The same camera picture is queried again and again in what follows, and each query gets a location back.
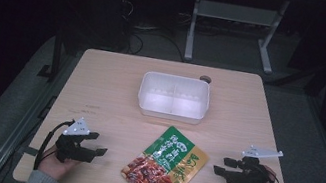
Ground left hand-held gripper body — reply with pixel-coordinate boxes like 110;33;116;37
51;113;103;169

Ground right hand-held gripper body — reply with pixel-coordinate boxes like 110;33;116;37
228;142;284;183

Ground green and yellow seasoning packet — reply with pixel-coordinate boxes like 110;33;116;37
119;118;214;183

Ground white plastic divided bin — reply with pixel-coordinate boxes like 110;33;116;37
134;69;213;127

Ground person's left hand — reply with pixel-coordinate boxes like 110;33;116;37
36;143;85;183

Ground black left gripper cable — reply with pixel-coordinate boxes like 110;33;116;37
32;113;77;176

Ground round table cable grommet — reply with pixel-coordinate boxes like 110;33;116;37
198;74;213;85

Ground black floor cables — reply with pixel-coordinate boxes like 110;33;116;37
109;0;194;65

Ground white metal desk frame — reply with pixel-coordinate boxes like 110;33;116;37
170;0;324;83

